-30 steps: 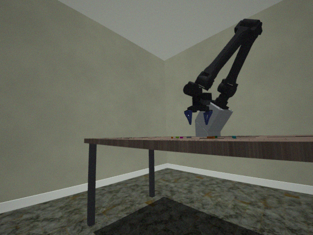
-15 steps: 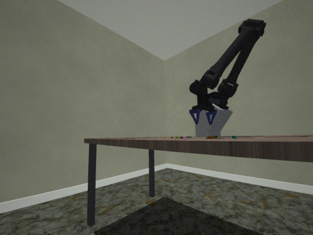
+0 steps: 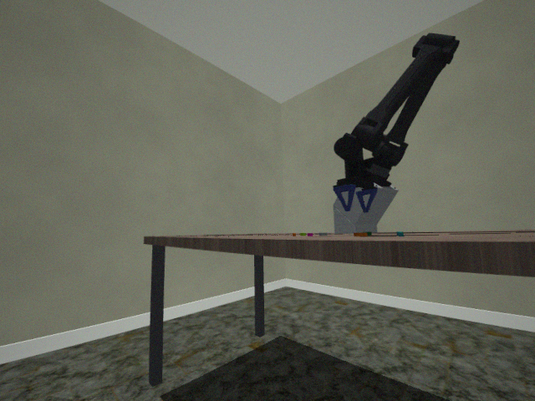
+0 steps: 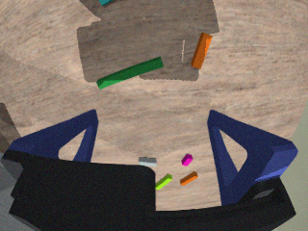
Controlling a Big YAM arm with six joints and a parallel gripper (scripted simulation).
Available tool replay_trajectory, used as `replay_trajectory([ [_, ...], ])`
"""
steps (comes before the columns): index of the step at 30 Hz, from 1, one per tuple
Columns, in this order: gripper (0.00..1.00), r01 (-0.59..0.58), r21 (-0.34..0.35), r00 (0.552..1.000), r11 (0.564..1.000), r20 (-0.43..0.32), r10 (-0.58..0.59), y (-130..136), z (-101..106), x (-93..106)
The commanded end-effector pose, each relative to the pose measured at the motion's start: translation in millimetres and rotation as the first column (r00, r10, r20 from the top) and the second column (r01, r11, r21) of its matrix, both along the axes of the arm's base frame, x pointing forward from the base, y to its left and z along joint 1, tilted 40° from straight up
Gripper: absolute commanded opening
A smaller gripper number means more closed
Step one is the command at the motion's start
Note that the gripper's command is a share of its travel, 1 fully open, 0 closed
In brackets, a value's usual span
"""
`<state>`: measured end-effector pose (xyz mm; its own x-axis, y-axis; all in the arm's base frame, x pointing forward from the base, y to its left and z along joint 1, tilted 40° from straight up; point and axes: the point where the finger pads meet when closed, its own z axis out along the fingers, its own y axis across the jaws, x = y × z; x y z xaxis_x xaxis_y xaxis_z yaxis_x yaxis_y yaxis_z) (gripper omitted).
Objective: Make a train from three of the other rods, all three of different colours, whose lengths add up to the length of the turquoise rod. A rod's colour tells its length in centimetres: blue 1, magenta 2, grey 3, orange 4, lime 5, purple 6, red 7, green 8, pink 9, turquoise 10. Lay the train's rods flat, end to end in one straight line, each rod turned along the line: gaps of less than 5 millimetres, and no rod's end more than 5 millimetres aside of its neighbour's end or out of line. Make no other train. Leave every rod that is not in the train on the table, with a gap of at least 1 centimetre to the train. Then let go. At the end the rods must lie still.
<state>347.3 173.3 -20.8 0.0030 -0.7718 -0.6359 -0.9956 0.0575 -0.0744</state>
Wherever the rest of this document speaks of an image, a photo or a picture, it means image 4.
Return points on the grey rod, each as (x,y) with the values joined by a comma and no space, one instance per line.
(147,162)

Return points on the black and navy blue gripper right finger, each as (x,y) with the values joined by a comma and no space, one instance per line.
(268,156)

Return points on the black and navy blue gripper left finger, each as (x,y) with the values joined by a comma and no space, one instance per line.
(48,141)

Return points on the orange rectangular bar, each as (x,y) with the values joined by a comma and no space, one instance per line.
(201,50)
(188,179)

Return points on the magenta rod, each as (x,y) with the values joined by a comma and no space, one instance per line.
(188,158)

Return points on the turquoise rod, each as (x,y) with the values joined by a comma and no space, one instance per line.
(105,2)

